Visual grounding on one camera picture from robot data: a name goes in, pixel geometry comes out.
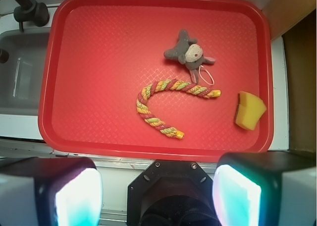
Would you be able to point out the grey plush mouse toy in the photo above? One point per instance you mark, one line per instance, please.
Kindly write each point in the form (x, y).
(188, 53)

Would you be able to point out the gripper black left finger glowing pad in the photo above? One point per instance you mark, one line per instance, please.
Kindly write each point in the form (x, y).
(50, 192)

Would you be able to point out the grey sink basin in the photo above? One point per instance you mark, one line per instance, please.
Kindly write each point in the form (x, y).
(21, 75)

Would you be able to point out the multicoloured twisted rope toy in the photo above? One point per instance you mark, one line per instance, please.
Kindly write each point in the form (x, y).
(169, 85)

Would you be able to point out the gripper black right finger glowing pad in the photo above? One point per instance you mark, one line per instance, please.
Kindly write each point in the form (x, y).
(266, 189)

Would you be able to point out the red plastic tray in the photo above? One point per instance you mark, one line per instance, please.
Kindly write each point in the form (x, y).
(101, 53)

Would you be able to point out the dark round sink knob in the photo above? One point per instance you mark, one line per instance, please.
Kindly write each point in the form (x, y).
(4, 56)

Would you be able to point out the dark metal faucet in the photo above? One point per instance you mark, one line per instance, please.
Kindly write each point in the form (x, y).
(31, 11)

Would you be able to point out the yellow sponge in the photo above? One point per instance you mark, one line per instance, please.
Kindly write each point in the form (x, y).
(250, 109)

